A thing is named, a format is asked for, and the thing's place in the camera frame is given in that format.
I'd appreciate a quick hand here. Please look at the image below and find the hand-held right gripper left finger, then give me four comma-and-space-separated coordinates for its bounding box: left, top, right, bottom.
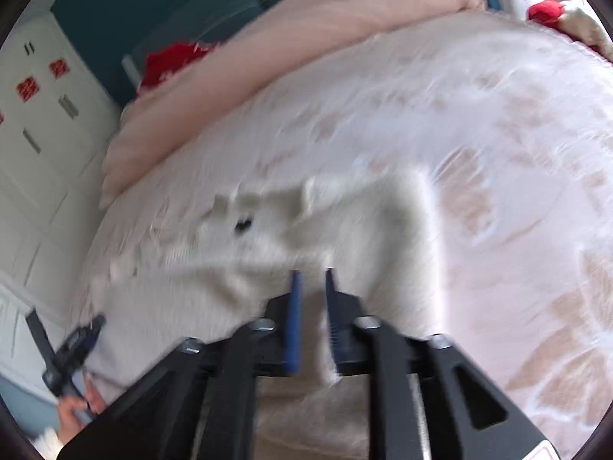
56, 271, 305, 460

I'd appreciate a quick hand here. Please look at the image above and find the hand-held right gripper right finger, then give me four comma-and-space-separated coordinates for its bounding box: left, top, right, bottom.
325, 268, 552, 460

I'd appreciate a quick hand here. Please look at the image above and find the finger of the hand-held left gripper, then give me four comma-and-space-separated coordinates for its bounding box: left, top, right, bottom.
67, 315, 107, 353
25, 310, 57, 377

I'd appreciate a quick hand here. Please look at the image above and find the cream white small garment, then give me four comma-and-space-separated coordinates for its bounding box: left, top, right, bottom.
89, 170, 448, 460

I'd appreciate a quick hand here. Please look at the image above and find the person's left hand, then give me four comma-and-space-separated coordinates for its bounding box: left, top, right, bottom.
56, 378, 109, 442

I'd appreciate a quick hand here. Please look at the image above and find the white wardrobe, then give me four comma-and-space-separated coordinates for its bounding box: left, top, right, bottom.
0, 10, 124, 350

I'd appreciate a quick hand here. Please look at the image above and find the bed with floral pink sheet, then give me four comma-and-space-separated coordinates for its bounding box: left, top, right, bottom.
67, 10, 613, 460

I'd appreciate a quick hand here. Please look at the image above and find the red pillow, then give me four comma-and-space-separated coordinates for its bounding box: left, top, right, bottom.
135, 41, 222, 100

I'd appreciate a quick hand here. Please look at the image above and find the pink duvet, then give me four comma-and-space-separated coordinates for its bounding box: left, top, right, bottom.
98, 0, 489, 212

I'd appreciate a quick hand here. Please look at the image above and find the teal padded headboard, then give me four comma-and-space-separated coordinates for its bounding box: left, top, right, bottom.
50, 0, 480, 106

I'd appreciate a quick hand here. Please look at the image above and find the red plush toy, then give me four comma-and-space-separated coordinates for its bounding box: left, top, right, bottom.
527, 0, 569, 30

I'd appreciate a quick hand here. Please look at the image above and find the cream plush cushion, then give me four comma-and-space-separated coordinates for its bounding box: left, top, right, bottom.
559, 7, 613, 64

